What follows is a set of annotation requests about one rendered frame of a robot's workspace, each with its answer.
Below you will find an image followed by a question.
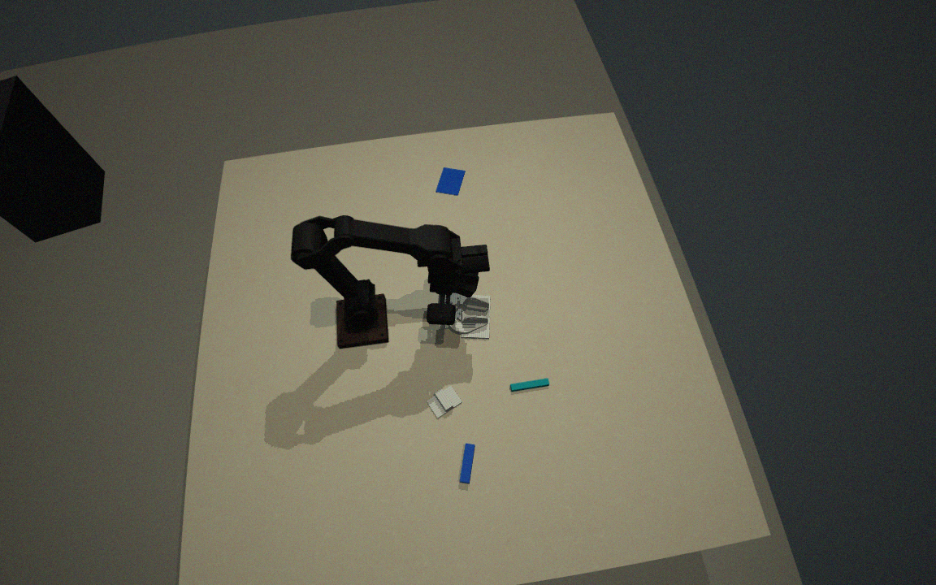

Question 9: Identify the blue flat bar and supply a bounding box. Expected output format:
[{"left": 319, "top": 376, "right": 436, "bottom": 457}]
[{"left": 460, "top": 444, "right": 475, "bottom": 484}]

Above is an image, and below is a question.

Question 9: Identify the teal flat bar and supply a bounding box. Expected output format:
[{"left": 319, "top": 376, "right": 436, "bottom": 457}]
[{"left": 510, "top": 378, "right": 549, "bottom": 392}]

